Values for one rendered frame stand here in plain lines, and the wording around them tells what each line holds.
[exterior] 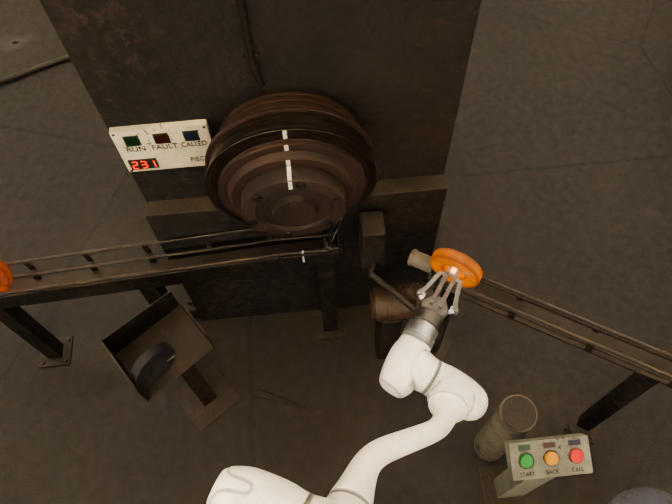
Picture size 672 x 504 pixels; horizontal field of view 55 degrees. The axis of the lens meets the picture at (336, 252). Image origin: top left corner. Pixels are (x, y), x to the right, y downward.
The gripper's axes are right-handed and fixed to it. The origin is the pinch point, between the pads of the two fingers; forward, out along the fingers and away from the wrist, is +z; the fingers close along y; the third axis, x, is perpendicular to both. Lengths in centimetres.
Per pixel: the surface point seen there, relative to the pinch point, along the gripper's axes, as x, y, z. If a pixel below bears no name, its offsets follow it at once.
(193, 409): -88, -74, -66
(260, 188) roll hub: 32, -49, -18
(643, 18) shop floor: -105, 19, 234
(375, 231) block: -12.6, -28.7, 4.8
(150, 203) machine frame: -4, -94, -24
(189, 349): -29, -66, -54
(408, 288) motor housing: -40.0, -14.5, 2.8
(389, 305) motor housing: -39.8, -17.4, -6.0
